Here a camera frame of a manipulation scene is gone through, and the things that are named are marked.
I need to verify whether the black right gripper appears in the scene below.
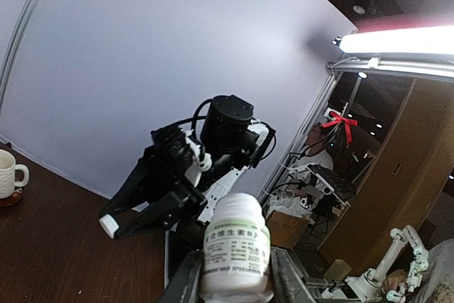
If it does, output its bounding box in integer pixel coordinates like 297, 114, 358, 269
99, 95, 277, 239

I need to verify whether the red ribbon bow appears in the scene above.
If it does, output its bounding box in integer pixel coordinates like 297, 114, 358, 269
321, 107, 358, 145

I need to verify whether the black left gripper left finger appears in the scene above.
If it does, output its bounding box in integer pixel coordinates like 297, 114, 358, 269
157, 250, 204, 303

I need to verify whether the aluminium frame post left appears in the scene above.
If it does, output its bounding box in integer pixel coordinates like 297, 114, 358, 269
1, 0, 40, 100

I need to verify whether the cardboard box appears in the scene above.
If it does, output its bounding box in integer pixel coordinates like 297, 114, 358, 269
266, 211, 309, 248

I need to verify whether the fluorescent ceiling light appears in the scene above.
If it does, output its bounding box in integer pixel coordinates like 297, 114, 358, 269
332, 25, 453, 56

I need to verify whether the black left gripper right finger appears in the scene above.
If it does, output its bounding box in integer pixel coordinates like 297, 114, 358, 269
270, 248, 316, 303

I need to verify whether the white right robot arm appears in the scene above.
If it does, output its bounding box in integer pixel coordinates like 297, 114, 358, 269
99, 95, 313, 302

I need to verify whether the white ribbed cup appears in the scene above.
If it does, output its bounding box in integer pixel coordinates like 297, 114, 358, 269
1, 150, 30, 199

